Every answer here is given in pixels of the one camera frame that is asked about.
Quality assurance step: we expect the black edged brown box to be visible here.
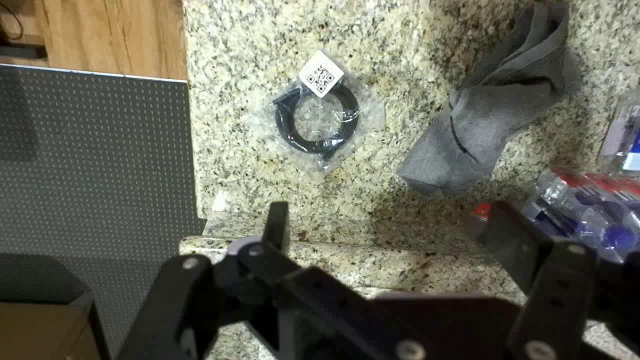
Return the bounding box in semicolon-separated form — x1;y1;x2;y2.
0;250;113;360

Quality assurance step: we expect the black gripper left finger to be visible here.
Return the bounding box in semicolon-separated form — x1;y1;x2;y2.
115;198;366;360

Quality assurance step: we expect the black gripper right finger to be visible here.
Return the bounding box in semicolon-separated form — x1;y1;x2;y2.
478;198;640;360

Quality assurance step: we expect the coiled black cable in bag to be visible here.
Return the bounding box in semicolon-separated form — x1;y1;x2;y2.
255;49;388;177

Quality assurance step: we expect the grey dotted mat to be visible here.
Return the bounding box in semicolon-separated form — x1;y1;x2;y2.
0;63;207;359

